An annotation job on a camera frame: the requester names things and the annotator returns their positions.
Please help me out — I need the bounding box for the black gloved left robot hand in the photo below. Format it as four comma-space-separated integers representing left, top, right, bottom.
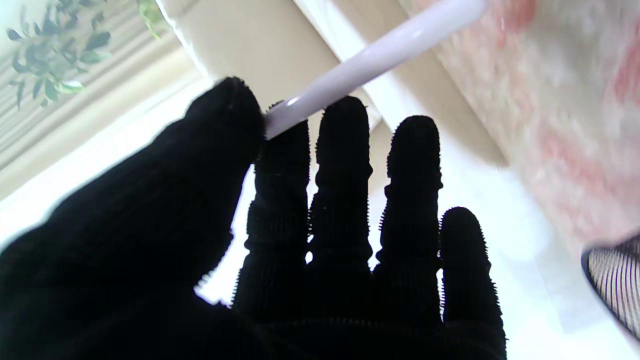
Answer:
0, 76, 508, 360

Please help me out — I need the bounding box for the black mesh holder cup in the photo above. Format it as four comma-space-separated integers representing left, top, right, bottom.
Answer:
580, 235, 640, 341

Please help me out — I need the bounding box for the beige curtain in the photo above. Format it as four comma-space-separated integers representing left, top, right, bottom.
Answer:
0, 0, 201, 201

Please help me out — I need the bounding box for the small-leaf green tree plant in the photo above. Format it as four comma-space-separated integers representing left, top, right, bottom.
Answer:
6, 0, 166, 108

